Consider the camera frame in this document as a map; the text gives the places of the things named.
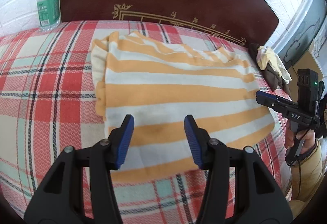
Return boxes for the orange white striped shirt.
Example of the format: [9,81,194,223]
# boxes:
[90,31,274,182]

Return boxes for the right forearm tan sleeve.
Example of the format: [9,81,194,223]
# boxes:
[289,140,324,218]

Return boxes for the person right hand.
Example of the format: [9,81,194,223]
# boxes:
[284,120,316,154]

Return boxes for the dark brown garment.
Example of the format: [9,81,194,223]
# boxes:
[248,43,291,96]

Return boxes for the pale yellow cloth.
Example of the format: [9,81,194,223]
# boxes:
[256,46,291,84]

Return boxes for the lower cardboard box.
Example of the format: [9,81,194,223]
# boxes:
[288,51,324,81]

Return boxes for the red plaid bed sheet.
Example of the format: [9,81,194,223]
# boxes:
[1,21,291,223]

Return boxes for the green label water bottle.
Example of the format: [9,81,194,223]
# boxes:
[37,0,60,31]

